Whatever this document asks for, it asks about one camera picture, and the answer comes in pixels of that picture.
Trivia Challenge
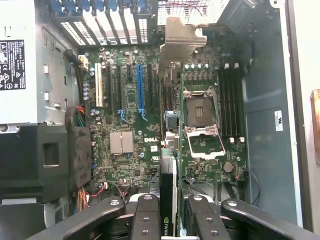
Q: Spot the silver chipset heatsink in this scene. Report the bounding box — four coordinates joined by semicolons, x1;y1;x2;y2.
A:
109;131;135;155

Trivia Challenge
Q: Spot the white expansion slot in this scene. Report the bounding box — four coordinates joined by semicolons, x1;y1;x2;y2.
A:
94;62;104;108

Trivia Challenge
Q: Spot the green Dell motherboard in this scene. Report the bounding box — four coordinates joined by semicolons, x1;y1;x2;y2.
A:
77;46;248;201

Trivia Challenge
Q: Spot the silver power supply unit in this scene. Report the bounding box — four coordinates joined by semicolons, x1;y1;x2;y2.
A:
0;0;78;127

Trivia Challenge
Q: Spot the coloured power wire bundle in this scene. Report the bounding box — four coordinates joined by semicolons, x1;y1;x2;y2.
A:
64;104;88;129

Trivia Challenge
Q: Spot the black RAM slot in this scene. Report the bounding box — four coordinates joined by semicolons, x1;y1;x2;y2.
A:
218;63;226;143
230;63;238;144
224;63;232;144
236;63;245;144

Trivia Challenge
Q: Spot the metal socket cover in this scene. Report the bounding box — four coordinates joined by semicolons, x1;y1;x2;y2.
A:
183;124;227;161

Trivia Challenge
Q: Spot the thin red black wire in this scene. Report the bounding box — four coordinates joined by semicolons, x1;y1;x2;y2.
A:
87;179;127;200

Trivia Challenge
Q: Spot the CPU socket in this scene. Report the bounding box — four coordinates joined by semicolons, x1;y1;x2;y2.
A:
183;89;221;128

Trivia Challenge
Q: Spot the blue expansion slot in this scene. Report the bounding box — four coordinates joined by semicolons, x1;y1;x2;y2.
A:
137;63;147;113

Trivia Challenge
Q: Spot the open black PC case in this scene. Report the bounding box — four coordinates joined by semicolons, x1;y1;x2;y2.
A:
0;0;310;240

